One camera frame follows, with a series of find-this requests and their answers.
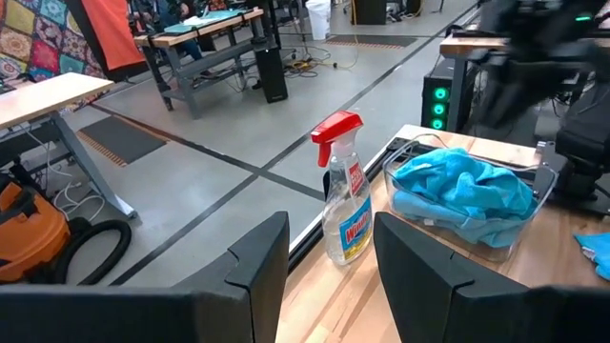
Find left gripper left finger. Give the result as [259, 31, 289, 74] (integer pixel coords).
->
[0, 211, 291, 343]

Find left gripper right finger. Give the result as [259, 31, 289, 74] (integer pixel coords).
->
[373, 211, 610, 343]

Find blue microfiber towel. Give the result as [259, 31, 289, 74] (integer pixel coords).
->
[391, 190, 528, 250]
[393, 147, 539, 223]
[574, 232, 610, 282]

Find clear plastic basket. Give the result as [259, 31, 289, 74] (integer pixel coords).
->
[382, 132, 559, 263]

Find Windex bottle red trigger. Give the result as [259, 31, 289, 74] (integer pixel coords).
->
[310, 110, 375, 267]

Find orange vacuum cleaner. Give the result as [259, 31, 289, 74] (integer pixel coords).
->
[0, 171, 72, 286]

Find black floor mat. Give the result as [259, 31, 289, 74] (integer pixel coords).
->
[77, 115, 169, 168]
[325, 32, 419, 50]

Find computer tower green fans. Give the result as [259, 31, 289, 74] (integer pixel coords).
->
[420, 59, 461, 133]

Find black computer tower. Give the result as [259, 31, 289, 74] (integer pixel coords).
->
[254, 45, 290, 105]

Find wooden desk gray legs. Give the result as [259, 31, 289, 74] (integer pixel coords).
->
[0, 71, 139, 220]
[132, 7, 282, 120]

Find wooden desk black legs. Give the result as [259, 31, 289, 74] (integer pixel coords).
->
[437, 33, 514, 134]

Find person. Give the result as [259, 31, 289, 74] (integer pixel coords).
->
[128, 0, 220, 77]

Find orange fabric panel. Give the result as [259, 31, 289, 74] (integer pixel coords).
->
[64, 0, 150, 82]

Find colourful patchwork quilt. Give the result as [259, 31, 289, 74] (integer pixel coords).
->
[0, 0, 109, 113]

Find white bin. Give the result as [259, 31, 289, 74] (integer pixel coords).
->
[304, 0, 333, 42]

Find black vacuum hose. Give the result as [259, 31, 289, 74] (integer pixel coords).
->
[52, 218, 133, 287]

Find floor cable bundle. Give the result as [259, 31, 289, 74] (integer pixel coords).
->
[280, 50, 361, 81]

